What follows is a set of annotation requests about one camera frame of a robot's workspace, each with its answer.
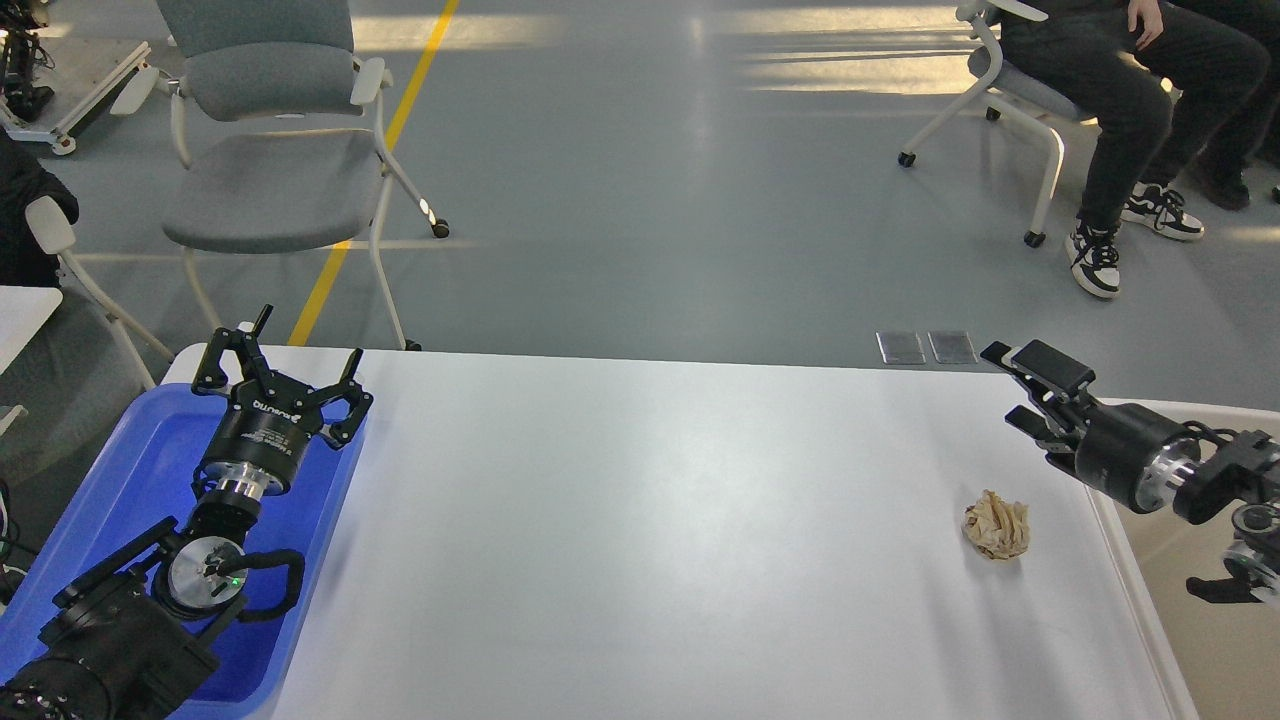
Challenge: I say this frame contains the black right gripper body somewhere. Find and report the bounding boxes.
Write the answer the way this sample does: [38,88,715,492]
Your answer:
[1060,398,1201,514]

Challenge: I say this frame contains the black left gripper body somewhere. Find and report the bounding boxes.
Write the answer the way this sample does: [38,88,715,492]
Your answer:
[191,372,343,498]

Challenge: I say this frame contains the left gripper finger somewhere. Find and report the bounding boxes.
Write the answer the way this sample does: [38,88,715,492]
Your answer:
[189,305,273,401]
[300,348,374,451]

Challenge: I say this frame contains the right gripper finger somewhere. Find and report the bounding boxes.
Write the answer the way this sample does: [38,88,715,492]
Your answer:
[1005,405,1082,473]
[980,340,1096,413]

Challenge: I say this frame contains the brown paper ball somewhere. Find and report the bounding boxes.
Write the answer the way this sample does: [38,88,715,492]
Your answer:
[963,489,1030,561]

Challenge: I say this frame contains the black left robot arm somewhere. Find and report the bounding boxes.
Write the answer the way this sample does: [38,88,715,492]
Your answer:
[3,313,372,719]

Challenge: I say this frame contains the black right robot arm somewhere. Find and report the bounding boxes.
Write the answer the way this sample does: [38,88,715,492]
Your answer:
[980,340,1279,606]

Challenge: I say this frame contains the robot base on cart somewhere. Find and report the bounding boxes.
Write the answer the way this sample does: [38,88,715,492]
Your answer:
[1,1,154,156]

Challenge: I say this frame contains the right floor outlet plate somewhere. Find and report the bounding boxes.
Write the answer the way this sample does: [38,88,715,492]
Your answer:
[927,331,978,365]

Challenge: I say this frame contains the floor outlet plate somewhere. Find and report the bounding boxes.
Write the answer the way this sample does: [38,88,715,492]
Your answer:
[876,331,927,366]
[927,331,978,365]

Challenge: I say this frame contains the blue plastic tray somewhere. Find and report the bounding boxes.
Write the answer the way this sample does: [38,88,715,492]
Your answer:
[1,384,364,719]

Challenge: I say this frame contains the left floor outlet plate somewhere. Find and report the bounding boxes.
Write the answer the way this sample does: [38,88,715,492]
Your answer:
[876,331,927,366]

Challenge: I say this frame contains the white side table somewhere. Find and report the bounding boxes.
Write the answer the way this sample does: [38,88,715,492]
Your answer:
[1,284,63,373]

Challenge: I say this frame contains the black jacket on chair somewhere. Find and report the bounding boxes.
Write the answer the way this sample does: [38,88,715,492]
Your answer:
[1,132,81,288]

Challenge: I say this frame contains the white chair at left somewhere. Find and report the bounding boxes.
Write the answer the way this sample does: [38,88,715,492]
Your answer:
[24,195,175,391]

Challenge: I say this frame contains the white plastic bin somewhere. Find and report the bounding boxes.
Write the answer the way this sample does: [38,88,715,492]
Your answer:
[1085,398,1280,720]

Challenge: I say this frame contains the grey office chair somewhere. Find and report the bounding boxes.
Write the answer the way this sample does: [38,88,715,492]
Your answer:
[157,1,451,351]

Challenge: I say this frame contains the white grey chair right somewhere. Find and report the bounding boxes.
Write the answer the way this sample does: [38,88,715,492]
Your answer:
[897,1,1094,249]

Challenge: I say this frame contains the seated person black trousers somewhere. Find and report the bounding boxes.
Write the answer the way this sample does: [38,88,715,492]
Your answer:
[1000,1,1268,300]

